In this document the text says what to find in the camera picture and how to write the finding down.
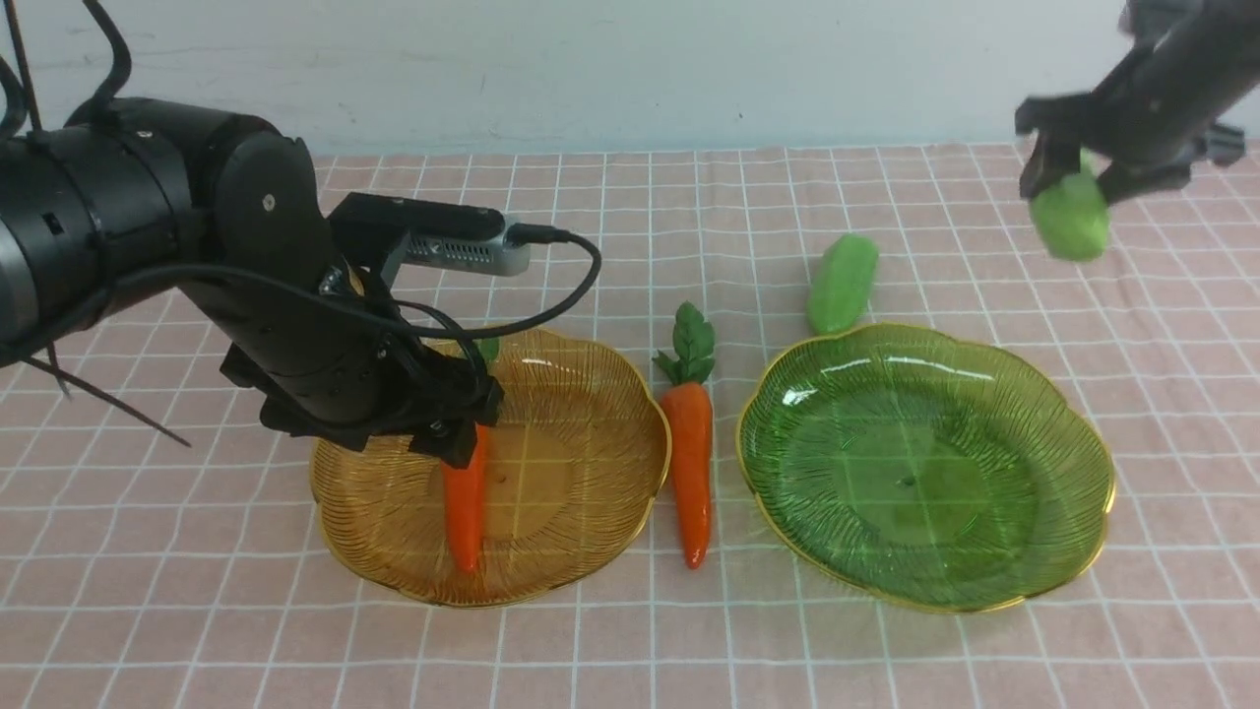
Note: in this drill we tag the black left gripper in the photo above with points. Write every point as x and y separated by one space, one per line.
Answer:
431 400

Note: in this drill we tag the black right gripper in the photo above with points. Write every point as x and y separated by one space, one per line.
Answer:
1152 110

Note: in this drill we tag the green toy gourd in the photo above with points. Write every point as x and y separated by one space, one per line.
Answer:
1072 217
842 282

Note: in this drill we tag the orange toy carrot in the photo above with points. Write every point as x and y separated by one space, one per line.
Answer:
688 410
465 503

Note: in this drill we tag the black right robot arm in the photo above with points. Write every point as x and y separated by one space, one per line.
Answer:
1219 27

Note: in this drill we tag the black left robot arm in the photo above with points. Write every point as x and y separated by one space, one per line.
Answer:
99 216

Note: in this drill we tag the amber plastic plate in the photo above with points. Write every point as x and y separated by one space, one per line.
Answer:
577 460

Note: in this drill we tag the green plastic plate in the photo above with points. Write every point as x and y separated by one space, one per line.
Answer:
947 475

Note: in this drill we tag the pink checkered tablecloth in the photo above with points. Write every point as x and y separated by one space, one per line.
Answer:
141 574

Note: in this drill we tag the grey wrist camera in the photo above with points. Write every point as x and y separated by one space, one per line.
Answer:
443 236

